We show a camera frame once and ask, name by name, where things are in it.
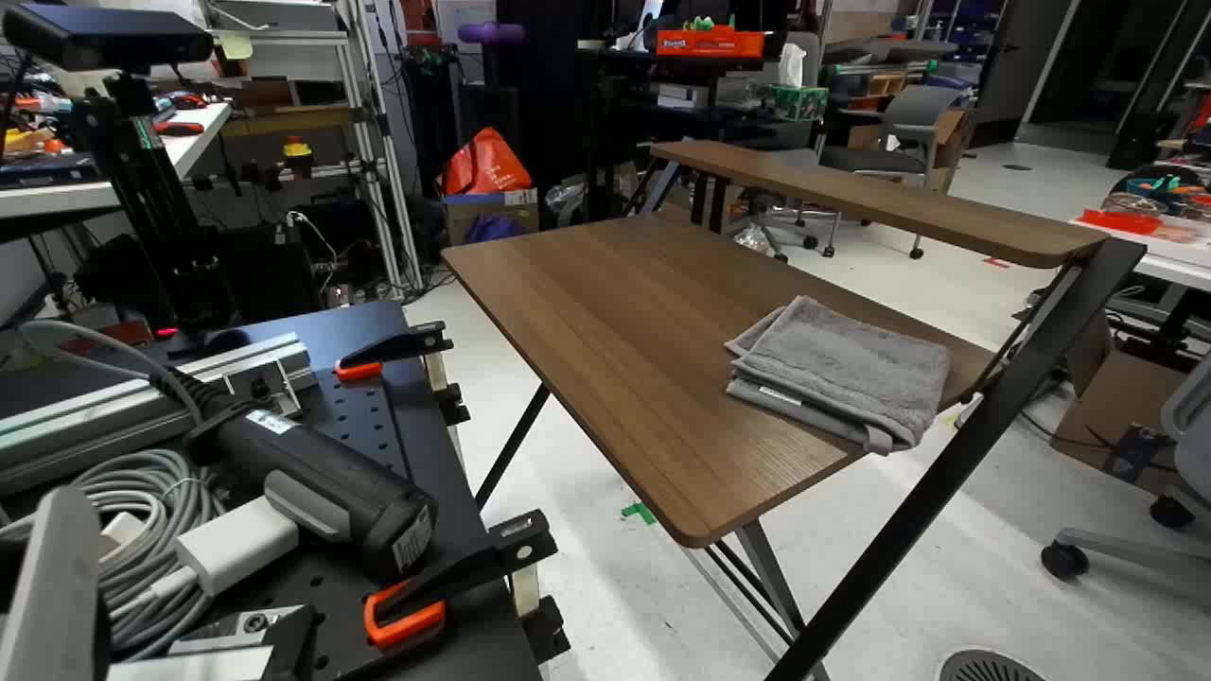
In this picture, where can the orange storage case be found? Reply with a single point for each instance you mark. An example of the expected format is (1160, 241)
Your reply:
(709, 43)

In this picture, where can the white work table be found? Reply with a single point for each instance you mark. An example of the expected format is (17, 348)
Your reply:
(1169, 252)

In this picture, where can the grey folded towel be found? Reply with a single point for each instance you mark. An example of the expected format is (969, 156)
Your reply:
(851, 367)

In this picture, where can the grey office chair with armrests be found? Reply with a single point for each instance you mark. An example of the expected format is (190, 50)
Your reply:
(919, 132)

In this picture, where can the cardboard box with blue item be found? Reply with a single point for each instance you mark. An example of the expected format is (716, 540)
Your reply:
(491, 214)

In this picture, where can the orange bag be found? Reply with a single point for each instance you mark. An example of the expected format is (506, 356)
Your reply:
(487, 163)

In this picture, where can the white plastic bottle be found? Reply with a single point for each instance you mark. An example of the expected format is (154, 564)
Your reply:
(794, 65)

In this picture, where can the light grey wheeled chair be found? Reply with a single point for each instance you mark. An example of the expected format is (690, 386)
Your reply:
(1187, 436)

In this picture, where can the brown wooden desk with shelf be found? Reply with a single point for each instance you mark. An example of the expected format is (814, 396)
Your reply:
(631, 327)

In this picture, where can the purple round stool seat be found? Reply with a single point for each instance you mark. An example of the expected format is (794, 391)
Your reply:
(491, 31)

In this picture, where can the black perforated mounting board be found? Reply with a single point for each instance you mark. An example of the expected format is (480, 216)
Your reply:
(380, 420)

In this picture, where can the aluminium extrusion rail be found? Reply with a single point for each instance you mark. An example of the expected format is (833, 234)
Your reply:
(116, 409)

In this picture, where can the metal rack frame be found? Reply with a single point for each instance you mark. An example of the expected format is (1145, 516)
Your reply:
(383, 139)

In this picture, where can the brown cardboard box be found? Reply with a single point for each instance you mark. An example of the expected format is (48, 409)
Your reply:
(1118, 401)

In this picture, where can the white power adapter block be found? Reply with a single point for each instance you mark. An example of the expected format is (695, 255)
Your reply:
(235, 545)

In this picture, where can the black camera stand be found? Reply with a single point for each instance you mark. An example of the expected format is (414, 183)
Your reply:
(154, 214)

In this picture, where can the grey flat panel edge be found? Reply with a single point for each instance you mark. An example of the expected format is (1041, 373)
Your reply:
(52, 591)

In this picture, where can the black round floor grate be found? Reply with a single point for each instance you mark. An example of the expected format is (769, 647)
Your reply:
(991, 668)

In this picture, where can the black stereo camera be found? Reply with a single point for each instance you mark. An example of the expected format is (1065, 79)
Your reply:
(108, 34)

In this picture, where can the white cluttered bench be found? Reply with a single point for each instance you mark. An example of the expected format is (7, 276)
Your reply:
(79, 190)

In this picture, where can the black cylindrical device with label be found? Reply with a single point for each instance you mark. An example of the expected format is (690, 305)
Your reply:
(330, 488)

